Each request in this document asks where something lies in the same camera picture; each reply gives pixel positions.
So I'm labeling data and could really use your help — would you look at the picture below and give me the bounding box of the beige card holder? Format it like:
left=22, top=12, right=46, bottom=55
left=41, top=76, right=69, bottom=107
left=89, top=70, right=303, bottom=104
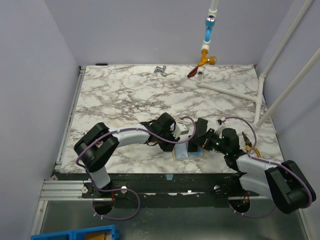
left=172, top=143, right=204, bottom=161

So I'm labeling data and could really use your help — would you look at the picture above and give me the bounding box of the black card stack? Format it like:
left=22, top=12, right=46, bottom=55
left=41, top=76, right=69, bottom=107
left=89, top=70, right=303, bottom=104
left=194, top=117, right=208, bottom=138

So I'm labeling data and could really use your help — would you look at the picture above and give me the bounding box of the single black card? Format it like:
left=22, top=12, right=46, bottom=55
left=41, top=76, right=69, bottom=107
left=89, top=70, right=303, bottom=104
left=187, top=135, right=199, bottom=153

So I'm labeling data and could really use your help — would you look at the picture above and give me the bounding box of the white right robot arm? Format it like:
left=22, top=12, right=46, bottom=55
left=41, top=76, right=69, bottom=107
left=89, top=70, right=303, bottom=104
left=189, top=127, right=317, bottom=214

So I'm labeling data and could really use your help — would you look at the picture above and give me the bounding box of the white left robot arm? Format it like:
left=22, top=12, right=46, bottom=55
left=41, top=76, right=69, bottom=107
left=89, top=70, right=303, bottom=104
left=73, top=112, right=188, bottom=198

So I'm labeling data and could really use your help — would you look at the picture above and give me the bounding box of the silver metal clamp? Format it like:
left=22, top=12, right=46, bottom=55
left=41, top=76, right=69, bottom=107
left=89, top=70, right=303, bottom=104
left=154, top=65, right=167, bottom=77

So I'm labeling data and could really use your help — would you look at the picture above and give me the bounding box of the brass faucet tap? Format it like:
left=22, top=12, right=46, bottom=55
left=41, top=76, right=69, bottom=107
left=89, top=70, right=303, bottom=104
left=197, top=48, right=217, bottom=67

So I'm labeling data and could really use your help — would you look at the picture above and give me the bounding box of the blue pipe valve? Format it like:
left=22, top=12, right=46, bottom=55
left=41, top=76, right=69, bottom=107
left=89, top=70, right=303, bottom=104
left=204, top=15, right=216, bottom=42

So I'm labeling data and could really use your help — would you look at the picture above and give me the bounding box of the blue plastic bin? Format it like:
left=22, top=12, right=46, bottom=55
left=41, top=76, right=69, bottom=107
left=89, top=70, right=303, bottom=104
left=30, top=225, right=120, bottom=240

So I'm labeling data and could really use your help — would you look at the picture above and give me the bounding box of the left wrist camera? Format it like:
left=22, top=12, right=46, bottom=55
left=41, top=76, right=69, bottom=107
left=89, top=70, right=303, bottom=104
left=172, top=122, right=189, bottom=138

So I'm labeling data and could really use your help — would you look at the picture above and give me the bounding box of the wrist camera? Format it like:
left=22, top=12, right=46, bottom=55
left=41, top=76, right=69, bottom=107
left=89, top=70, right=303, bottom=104
left=172, top=122, right=189, bottom=138
left=214, top=117, right=227, bottom=135

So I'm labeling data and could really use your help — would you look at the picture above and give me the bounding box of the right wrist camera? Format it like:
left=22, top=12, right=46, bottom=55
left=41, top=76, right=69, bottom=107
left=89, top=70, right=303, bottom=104
left=214, top=117, right=227, bottom=135

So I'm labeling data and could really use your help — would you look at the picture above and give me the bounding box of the white PVC pipe frame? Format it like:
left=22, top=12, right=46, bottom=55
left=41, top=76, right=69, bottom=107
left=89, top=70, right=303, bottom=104
left=206, top=0, right=320, bottom=127

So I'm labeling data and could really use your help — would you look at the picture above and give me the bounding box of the red handled tool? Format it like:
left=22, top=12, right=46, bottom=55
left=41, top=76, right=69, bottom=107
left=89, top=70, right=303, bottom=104
left=187, top=66, right=198, bottom=78

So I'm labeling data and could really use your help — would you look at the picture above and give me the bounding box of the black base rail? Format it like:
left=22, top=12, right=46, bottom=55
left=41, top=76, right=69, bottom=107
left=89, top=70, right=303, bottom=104
left=82, top=173, right=246, bottom=209

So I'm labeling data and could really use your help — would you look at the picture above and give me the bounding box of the aluminium extrusion frame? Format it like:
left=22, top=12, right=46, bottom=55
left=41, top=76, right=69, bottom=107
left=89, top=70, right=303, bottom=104
left=30, top=66, right=86, bottom=236

